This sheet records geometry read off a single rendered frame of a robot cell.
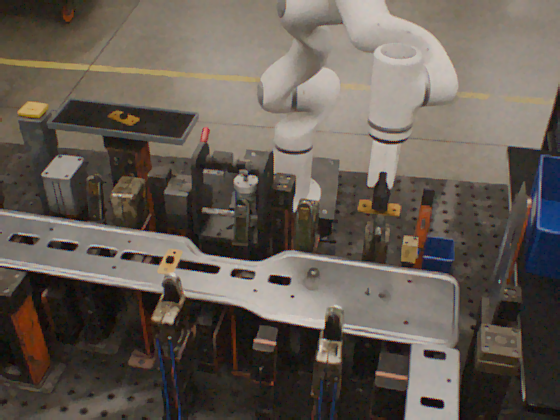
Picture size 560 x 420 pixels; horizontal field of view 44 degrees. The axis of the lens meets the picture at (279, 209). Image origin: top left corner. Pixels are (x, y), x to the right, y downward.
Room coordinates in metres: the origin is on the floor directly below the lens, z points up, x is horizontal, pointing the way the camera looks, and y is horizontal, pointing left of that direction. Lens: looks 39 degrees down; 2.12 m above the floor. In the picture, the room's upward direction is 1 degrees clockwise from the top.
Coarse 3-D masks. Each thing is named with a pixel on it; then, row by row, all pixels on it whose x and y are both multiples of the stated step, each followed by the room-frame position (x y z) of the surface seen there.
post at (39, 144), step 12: (24, 120) 1.60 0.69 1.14; (36, 120) 1.60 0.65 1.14; (24, 132) 1.60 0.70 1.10; (36, 132) 1.59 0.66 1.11; (48, 132) 1.61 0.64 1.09; (24, 144) 1.60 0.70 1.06; (36, 144) 1.59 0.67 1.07; (48, 144) 1.60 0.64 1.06; (36, 156) 1.60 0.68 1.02; (48, 156) 1.59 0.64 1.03; (36, 168) 1.60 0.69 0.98; (36, 180) 1.61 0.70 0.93; (48, 204) 1.60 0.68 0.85
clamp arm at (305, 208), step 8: (304, 200) 1.31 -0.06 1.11; (304, 208) 1.29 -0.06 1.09; (312, 208) 1.29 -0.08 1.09; (296, 216) 1.29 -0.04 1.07; (304, 216) 1.28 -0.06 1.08; (312, 216) 1.30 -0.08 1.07; (296, 224) 1.29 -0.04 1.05; (304, 224) 1.28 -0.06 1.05; (296, 232) 1.28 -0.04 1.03; (304, 232) 1.28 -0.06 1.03; (296, 240) 1.28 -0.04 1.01; (304, 240) 1.27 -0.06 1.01; (304, 248) 1.27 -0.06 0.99
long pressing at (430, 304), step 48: (0, 240) 1.27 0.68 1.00; (48, 240) 1.27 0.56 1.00; (96, 240) 1.28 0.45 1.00; (144, 240) 1.28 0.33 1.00; (144, 288) 1.12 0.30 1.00; (192, 288) 1.12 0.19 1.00; (240, 288) 1.12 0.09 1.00; (288, 288) 1.12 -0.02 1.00; (336, 288) 1.12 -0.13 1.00; (384, 288) 1.12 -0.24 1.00; (432, 288) 1.13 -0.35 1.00; (384, 336) 0.98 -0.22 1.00; (432, 336) 0.98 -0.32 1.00
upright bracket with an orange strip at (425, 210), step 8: (424, 192) 1.23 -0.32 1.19; (432, 192) 1.23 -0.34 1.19; (424, 200) 1.23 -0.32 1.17; (432, 200) 1.23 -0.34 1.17; (424, 208) 1.23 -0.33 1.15; (424, 216) 1.23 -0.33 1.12; (416, 232) 1.24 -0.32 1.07; (424, 232) 1.23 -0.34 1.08; (424, 240) 1.23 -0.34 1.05; (424, 248) 1.23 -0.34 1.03; (416, 256) 1.24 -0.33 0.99; (416, 264) 1.23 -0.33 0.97
